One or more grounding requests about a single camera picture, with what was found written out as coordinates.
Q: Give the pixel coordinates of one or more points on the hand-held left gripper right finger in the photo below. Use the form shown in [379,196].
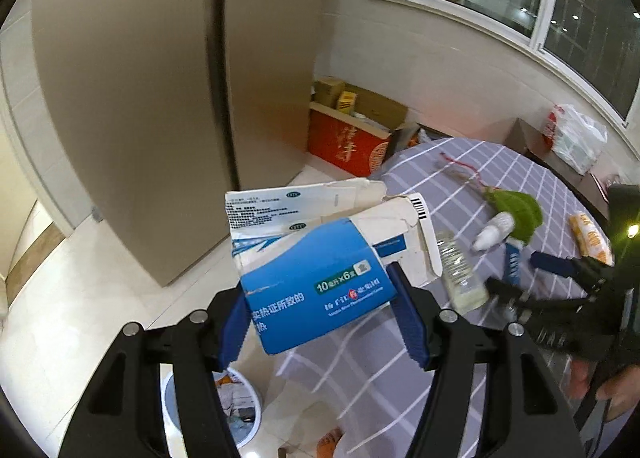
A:
[407,318]

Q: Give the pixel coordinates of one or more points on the white plastic bag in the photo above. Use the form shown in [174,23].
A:
[575,138]

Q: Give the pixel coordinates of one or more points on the small brown cardboard box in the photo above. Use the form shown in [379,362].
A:
[327,91]

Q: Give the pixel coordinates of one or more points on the blue and white medicine box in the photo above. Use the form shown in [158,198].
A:
[310,288]

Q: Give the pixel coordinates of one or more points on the orange snack packet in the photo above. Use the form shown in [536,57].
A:
[590,238]

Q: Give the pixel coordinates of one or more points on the clear plastic bottle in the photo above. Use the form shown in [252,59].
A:
[460,278]

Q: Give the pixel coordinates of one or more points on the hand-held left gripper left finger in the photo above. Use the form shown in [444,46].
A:
[235,333]

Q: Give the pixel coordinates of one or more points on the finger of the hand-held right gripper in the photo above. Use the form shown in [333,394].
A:
[550,263]
[505,289]

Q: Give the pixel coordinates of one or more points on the red cardboard box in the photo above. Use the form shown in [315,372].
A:
[340,143]

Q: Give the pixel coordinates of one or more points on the flat brown cardboard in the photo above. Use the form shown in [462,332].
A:
[385,111]

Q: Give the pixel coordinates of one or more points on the white trash bin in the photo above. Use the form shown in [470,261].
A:
[240,408]

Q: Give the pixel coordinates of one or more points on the blue white tube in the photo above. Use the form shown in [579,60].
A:
[512,263]

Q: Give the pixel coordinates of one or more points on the green leaf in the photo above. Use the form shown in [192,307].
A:
[517,210]

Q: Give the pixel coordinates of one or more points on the person's right hand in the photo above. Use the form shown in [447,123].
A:
[622,383]

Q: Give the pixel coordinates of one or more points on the dark brown cabinet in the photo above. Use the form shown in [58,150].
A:
[530,138]

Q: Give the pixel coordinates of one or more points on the yellow box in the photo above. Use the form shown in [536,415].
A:
[347,101]

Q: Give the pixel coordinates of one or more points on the small white dropper bottle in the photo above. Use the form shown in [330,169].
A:
[495,230]

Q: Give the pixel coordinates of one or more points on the brown refrigerator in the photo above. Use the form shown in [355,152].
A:
[150,88]

